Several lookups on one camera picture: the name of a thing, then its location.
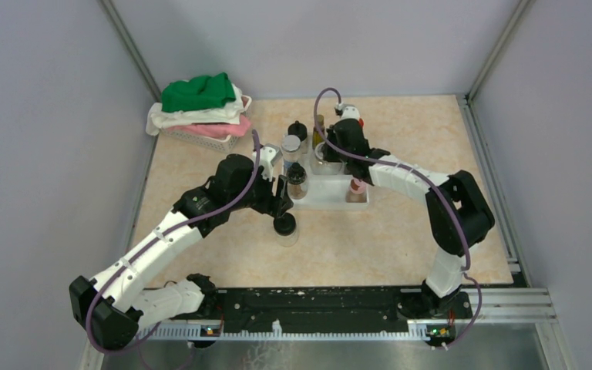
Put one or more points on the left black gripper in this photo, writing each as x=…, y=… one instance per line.
x=278, y=203

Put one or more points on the black cap glass jar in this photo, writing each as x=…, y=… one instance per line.
x=286, y=229

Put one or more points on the silver perforated lid shaker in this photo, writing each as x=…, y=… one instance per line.
x=291, y=151

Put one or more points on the white cable duct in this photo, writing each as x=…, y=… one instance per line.
x=213, y=331

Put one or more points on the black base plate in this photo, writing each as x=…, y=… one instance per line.
x=329, y=310

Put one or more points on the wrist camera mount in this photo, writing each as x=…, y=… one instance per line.
x=268, y=156
x=347, y=111

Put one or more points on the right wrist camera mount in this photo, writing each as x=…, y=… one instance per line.
x=347, y=111

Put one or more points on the black cap sesame jar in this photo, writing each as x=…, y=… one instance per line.
x=300, y=130

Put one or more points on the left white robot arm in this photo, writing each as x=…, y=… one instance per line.
x=115, y=305

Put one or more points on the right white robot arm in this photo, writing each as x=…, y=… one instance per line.
x=458, y=212

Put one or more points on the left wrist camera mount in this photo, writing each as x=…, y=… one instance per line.
x=268, y=156

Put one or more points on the black grinder top jar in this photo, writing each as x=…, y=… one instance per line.
x=297, y=181

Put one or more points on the gold cap yellow bottle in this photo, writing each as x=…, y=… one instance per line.
x=318, y=132

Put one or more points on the white plastic basket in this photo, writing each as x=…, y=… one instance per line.
x=224, y=145

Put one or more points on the pink cloth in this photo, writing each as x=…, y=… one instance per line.
x=219, y=130

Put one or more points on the white cloth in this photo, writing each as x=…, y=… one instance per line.
x=158, y=119

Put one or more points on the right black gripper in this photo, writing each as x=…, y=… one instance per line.
x=329, y=155

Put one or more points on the pink lid spice jar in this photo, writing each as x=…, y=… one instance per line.
x=357, y=191

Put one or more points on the white divided plastic tray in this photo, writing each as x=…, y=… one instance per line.
x=326, y=192

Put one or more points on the green cloth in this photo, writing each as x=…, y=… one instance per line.
x=198, y=93

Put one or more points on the clear lid glass jar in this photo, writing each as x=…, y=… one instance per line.
x=319, y=166

